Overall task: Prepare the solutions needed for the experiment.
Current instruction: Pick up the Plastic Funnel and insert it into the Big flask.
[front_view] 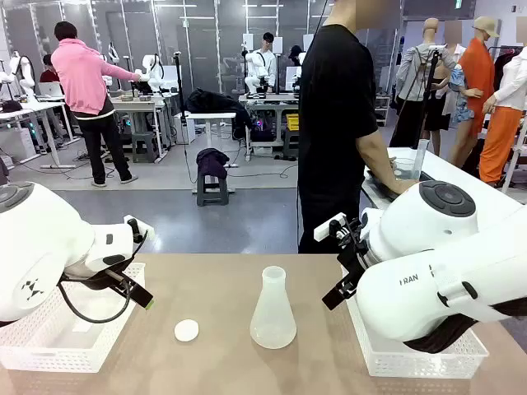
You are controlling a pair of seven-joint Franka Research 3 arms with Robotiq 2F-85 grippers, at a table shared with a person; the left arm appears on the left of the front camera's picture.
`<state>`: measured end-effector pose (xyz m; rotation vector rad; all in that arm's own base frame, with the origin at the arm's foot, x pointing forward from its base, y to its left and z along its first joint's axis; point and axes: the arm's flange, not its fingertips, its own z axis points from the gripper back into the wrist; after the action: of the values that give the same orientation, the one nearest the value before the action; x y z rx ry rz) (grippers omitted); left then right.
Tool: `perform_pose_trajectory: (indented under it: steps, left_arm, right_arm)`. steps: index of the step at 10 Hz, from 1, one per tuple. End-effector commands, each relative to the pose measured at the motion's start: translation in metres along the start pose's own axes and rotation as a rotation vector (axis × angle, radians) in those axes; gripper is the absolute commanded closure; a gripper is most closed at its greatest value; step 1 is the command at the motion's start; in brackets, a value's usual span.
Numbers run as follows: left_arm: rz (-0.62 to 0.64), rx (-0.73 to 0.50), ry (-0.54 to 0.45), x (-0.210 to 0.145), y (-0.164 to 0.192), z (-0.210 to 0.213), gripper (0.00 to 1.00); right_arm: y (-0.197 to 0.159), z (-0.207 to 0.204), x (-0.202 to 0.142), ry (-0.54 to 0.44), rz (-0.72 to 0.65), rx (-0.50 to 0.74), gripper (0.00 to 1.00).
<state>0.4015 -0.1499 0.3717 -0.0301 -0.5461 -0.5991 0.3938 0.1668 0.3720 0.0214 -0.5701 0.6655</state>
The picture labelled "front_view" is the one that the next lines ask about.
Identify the black pole stand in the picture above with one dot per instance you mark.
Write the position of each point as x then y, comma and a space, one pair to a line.
179, 90

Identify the clothes rack with garments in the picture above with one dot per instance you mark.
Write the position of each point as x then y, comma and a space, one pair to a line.
504, 61

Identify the mannequin in orange dress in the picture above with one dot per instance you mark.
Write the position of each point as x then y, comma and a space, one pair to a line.
479, 74

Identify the clear plastic graduated cylinder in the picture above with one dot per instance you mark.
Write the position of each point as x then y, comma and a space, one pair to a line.
422, 160

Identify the grey work desk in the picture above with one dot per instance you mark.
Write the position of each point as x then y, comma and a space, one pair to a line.
136, 103
267, 100

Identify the white perforated plastic basket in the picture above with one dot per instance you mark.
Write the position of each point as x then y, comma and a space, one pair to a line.
62, 358
411, 366

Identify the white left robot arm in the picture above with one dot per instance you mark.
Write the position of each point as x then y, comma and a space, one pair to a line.
41, 234

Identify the person in pink hoodie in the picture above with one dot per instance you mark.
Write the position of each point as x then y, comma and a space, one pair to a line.
82, 78

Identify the mannequin in grey shirt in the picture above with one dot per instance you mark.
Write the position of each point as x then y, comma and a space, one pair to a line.
413, 74

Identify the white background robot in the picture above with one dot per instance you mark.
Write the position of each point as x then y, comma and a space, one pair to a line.
24, 70

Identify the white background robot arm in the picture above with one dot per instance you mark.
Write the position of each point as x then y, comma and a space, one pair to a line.
251, 66

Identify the person in black t-shirt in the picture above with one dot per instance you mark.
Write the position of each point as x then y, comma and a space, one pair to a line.
329, 123

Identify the white panel on pole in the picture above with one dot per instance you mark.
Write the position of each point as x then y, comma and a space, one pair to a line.
278, 45
248, 42

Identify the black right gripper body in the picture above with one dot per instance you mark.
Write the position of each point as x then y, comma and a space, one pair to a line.
354, 259

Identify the black jacket pile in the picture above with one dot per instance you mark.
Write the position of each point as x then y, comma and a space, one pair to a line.
214, 103

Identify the person in white jacket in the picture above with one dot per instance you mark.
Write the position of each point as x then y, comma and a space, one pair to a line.
268, 61

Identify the silver laptop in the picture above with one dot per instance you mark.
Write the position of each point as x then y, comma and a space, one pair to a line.
51, 89

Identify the white computer case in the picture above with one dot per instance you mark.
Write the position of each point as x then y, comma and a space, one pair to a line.
187, 129

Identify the white round flask cap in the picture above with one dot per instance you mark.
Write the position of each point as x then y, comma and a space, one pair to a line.
186, 330

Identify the mannequin in orange trousers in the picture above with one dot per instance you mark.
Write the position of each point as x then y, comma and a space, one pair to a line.
500, 136

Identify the person with black hat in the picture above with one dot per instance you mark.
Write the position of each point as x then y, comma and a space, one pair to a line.
295, 52

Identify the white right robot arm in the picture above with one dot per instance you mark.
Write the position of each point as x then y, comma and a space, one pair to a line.
432, 288

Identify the person's right hand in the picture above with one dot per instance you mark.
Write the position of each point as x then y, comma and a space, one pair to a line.
403, 187

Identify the dark purple cloth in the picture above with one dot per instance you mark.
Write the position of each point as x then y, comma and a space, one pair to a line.
212, 162

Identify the person's right forearm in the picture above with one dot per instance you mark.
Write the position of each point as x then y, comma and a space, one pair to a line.
374, 160

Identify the small white pedestal table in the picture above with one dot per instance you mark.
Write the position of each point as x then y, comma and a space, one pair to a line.
210, 116

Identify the white humanoid robot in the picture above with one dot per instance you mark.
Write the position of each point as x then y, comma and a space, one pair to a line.
154, 72

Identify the grey plastic step stool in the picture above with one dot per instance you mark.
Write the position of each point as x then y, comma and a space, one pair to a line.
212, 197
290, 144
144, 148

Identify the person in red top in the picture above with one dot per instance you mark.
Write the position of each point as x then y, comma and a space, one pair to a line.
49, 76

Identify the white office desk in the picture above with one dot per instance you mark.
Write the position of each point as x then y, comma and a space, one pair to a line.
29, 108

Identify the translucent plastic conical flask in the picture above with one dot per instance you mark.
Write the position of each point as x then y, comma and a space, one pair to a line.
271, 325

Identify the yellow plastic basket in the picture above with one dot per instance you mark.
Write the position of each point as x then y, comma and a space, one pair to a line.
293, 122

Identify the black camera tripod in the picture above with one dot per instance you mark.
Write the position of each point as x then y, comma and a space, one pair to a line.
428, 86

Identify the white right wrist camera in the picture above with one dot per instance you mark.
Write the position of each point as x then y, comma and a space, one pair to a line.
327, 229

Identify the mannequin in blue floral dress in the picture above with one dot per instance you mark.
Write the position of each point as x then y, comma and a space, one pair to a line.
459, 82

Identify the white shoe rack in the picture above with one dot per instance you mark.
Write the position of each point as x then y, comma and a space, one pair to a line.
383, 111

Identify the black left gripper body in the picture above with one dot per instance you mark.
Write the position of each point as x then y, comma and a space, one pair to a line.
99, 279

